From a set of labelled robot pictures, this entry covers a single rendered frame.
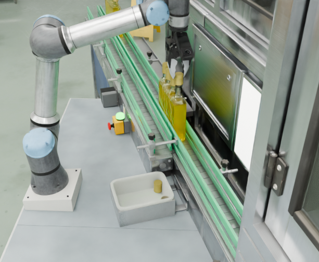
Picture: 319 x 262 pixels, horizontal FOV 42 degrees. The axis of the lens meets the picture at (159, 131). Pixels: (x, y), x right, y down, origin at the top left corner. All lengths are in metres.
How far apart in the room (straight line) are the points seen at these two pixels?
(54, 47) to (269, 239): 0.98
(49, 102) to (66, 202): 0.40
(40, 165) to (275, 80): 1.21
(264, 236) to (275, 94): 0.25
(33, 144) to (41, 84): 0.23
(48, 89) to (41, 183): 0.36
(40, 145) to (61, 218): 0.30
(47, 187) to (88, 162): 0.31
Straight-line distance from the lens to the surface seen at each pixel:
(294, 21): 0.53
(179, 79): 1.67
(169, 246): 1.56
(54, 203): 1.70
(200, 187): 1.54
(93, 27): 1.42
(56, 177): 1.70
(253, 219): 0.71
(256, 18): 1.42
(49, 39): 1.44
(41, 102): 1.68
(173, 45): 1.61
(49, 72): 1.62
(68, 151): 2.02
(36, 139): 1.64
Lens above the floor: 1.95
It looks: 34 degrees down
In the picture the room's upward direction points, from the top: straight up
